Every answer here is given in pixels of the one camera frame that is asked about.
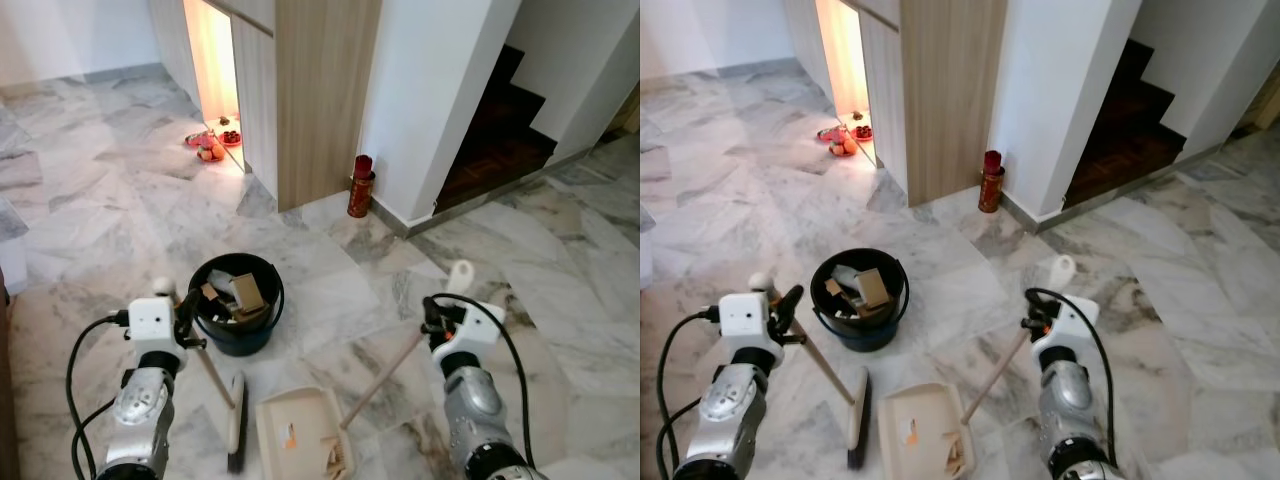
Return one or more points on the wooden broom with white knob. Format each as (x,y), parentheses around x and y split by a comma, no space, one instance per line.
(857,420)
(236,430)

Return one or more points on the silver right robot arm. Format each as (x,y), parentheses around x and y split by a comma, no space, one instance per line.
(475,400)
(1065,400)

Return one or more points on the black bucket with blue base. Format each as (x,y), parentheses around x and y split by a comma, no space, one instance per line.
(235,335)
(860,335)

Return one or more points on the cardboard scraps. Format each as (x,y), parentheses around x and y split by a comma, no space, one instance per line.
(248,292)
(873,288)

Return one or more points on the red cylindrical canister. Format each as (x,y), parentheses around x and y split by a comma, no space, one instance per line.
(991,185)
(361,190)

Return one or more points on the small wood debris pieces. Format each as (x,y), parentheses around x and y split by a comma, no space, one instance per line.
(338,458)
(958,452)

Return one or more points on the plate of oranges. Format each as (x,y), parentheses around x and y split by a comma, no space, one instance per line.
(842,146)
(208,152)

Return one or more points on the dark wooden staircase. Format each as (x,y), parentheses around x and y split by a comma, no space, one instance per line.
(1120,145)
(490,150)

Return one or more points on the small red offering plate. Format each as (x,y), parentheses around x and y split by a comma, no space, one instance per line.
(862,130)
(231,135)

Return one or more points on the light wood cabinet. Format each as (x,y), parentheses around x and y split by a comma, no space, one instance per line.
(325,100)
(950,100)

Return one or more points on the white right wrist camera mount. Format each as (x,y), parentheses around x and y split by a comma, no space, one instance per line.
(1075,318)
(478,325)

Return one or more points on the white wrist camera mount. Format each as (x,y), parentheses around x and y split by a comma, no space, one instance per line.
(155,322)
(1075,318)
(745,318)
(478,325)

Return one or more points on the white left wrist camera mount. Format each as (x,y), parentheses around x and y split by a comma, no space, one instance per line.
(155,322)
(745,318)

